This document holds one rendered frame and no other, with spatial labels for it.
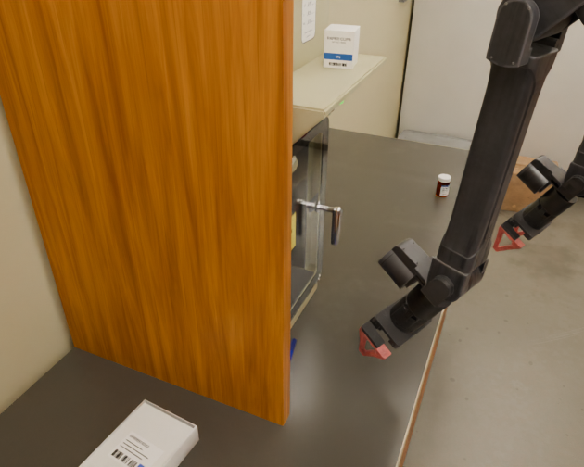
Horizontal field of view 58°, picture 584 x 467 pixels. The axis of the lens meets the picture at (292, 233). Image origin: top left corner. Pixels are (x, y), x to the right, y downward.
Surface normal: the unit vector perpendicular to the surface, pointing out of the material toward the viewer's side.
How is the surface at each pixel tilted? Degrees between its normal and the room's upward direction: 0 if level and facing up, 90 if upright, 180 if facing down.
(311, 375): 0
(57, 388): 0
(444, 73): 90
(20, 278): 90
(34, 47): 90
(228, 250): 90
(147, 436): 0
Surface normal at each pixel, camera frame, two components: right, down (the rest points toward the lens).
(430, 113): -0.40, 0.49
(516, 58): -0.73, 0.36
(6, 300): 0.92, 0.22
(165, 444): 0.01, -0.84
